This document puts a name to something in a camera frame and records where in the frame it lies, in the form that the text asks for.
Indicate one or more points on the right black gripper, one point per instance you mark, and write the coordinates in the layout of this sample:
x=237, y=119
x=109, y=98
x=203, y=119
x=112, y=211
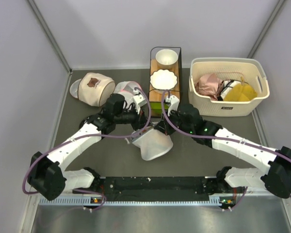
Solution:
x=161, y=126

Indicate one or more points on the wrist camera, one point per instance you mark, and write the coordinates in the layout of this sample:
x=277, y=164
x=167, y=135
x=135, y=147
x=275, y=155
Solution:
x=139, y=101
x=173, y=102

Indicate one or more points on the white scalloped plate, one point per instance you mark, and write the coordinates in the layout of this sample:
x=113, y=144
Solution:
x=163, y=80

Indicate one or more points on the slotted cable duct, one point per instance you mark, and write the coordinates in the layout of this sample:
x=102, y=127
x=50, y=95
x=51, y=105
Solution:
x=95, y=201

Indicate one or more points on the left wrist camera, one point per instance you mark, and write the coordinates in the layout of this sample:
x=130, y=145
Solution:
x=139, y=101

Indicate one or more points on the white mesh laundry bag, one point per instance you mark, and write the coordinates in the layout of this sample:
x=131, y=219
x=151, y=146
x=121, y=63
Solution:
x=152, y=143

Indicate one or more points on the cream plastic laundry basket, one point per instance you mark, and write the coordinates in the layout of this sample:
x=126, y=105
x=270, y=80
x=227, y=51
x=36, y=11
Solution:
x=227, y=69

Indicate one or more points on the beige bear cap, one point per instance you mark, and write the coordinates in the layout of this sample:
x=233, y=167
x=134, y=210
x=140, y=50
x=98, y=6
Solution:
x=93, y=89

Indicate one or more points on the black wire wooden rack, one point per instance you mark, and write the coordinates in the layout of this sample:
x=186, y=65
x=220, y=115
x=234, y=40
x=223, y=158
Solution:
x=156, y=95

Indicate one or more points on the yellow garment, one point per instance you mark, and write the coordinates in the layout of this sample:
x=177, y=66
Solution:
x=241, y=93

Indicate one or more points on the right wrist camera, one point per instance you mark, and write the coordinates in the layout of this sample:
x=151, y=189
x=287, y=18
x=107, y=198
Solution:
x=173, y=102

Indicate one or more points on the white round bowl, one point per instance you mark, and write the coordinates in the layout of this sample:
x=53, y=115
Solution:
x=166, y=58

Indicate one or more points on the pink-trimmed mesh laundry bag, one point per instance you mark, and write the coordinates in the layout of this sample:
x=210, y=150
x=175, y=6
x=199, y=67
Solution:
x=127, y=89

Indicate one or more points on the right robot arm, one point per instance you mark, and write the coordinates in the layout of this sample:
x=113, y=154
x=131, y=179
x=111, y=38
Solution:
x=271, y=168

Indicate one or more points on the black white striped garment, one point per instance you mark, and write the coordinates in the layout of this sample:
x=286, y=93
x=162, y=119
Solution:
x=226, y=88

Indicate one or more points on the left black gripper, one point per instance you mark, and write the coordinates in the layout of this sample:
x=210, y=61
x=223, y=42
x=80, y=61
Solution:
x=141, y=122

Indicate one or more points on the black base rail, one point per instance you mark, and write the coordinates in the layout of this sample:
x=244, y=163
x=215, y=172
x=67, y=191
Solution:
x=196, y=184

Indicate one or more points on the pink garment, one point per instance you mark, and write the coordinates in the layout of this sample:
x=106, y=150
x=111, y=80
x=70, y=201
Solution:
x=209, y=85

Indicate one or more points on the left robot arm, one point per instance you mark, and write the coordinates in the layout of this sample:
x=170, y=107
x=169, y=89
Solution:
x=48, y=173

